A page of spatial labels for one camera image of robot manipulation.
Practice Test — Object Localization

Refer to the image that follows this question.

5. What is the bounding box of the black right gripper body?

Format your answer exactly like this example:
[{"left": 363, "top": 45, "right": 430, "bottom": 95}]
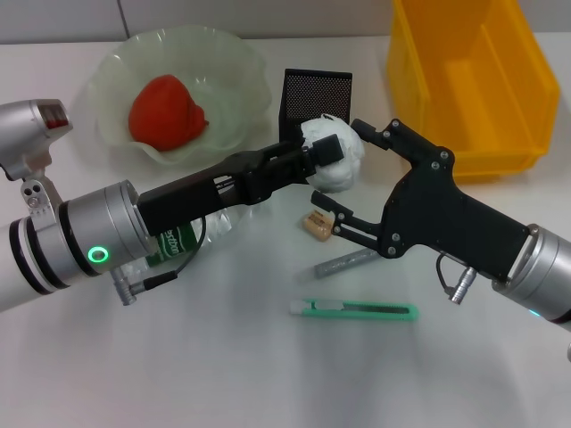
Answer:
[{"left": 376, "top": 141, "right": 542, "bottom": 281}]

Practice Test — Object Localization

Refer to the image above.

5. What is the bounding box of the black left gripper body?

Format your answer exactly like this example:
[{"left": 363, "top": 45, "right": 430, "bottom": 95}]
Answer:
[{"left": 136, "top": 141, "right": 292, "bottom": 238}]

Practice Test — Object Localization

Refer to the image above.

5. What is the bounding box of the white paper ball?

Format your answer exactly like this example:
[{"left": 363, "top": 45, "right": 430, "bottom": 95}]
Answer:
[{"left": 299, "top": 114, "right": 368, "bottom": 194}]

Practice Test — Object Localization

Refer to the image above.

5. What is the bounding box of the clear green-label water bottle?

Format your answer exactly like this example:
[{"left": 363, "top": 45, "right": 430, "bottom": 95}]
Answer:
[{"left": 114, "top": 207, "right": 244, "bottom": 286}]

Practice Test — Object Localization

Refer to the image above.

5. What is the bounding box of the red object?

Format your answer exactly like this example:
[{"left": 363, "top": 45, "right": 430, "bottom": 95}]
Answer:
[{"left": 128, "top": 75, "right": 211, "bottom": 152}]

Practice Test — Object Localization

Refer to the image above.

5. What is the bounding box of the beige eraser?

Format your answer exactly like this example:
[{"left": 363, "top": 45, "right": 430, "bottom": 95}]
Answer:
[{"left": 302, "top": 210, "right": 336, "bottom": 242}]

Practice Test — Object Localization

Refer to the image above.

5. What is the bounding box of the grey marker pen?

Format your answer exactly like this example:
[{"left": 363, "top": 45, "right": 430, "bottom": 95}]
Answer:
[{"left": 296, "top": 248, "right": 381, "bottom": 283}]

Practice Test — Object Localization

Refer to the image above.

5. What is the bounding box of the black mesh pen holder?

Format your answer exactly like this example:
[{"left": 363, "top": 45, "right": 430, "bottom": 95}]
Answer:
[{"left": 277, "top": 68, "right": 353, "bottom": 144}]

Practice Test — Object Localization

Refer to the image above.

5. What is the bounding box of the green utility knife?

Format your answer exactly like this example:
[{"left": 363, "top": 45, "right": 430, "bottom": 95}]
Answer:
[{"left": 288, "top": 298, "right": 420, "bottom": 323}]

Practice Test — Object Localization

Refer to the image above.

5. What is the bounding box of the pale green wavy fruit plate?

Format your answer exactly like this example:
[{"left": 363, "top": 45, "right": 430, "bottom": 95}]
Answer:
[{"left": 87, "top": 26, "right": 273, "bottom": 167}]

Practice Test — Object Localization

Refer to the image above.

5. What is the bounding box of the yellow plastic bin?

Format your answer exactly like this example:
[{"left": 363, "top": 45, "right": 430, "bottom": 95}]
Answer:
[{"left": 385, "top": 0, "right": 561, "bottom": 186}]

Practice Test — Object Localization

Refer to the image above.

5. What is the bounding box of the right wrist connector cable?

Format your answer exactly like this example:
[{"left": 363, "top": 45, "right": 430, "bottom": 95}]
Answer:
[{"left": 434, "top": 251, "right": 479, "bottom": 305}]

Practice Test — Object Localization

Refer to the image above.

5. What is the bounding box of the wrist connector cable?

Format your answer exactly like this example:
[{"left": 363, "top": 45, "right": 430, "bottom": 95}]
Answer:
[
  {"left": 111, "top": 220, "right": 207, "bottom": 308},
  {"left": 434, "top": 251, "right": 479, "bottom": 305}
]

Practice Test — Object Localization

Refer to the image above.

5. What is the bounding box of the left wrist connector cable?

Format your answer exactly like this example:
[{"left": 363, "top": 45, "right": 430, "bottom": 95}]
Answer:
[{"left": 111, "top": 220, "right": 207, "bottom": 308}]

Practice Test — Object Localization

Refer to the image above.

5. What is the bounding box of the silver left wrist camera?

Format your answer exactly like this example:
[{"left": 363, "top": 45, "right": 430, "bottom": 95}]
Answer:
[{"left": 0, "top": 98, "right": 74, "bottom": 219}]

